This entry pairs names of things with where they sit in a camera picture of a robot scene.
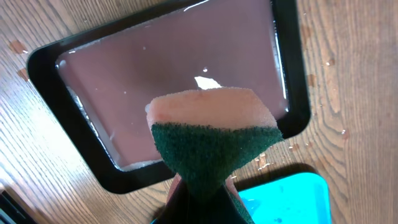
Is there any teal plastic tray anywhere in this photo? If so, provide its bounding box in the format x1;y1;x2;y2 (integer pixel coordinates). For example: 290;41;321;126
239;172;332;224

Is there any green and pink sponge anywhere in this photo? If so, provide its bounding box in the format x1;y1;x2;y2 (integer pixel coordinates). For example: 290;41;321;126
147;88;282;223

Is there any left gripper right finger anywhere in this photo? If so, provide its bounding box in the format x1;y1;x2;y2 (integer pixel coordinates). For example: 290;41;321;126
205;185;247;224

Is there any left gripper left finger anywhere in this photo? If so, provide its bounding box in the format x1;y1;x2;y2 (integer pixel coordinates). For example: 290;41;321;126
154;179;198;224

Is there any black tray with red liquid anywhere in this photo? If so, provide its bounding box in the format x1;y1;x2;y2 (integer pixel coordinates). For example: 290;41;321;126
27;1;310;194

